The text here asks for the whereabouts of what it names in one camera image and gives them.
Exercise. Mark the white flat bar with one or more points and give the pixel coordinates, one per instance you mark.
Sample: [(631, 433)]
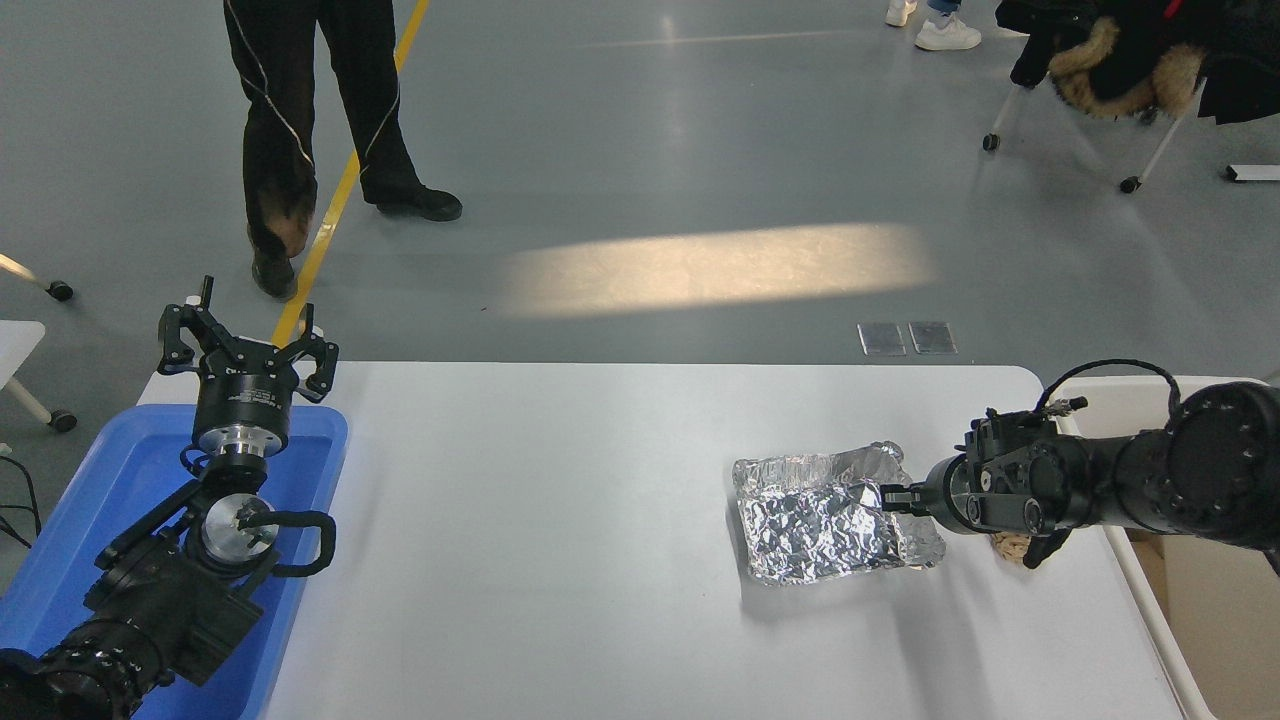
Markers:
[(1255, 173)]

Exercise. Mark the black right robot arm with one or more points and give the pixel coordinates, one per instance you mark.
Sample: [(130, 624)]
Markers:
[(1200, 470)]

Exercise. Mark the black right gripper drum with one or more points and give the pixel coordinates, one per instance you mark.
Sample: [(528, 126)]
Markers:
[(1005, 490)]

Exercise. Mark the silver foil plate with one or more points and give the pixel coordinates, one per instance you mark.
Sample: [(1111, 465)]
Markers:
[(810, 520)]

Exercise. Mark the silver floor plate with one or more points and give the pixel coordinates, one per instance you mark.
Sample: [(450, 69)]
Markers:
[(881, 339), (932, 338)]

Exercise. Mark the black coat with fur trim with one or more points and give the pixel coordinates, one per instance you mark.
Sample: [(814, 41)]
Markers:
[(1110, 50)]

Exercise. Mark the chair with white legs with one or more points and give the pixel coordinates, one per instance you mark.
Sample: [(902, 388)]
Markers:
[(1160, 155)]

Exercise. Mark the person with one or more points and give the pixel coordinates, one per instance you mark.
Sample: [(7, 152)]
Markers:
[(945, 35), (280, 110)]

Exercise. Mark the large pale plastic bin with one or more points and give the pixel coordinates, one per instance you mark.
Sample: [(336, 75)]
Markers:
[(1200, 620)]

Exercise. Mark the white leg with caster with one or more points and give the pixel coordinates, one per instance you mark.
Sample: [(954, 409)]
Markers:
[(35, 279)]

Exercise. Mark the crumpled tan paper ball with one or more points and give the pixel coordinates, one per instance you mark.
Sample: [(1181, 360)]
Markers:
[(1008, 545)]

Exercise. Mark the white side table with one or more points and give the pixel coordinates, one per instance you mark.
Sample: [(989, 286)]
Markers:
[(15, 350)]

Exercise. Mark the blue plastic tray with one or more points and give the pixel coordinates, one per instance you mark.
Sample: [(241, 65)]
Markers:
[(120, 470)]

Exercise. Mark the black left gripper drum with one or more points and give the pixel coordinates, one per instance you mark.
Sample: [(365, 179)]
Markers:
[(245, 398)]

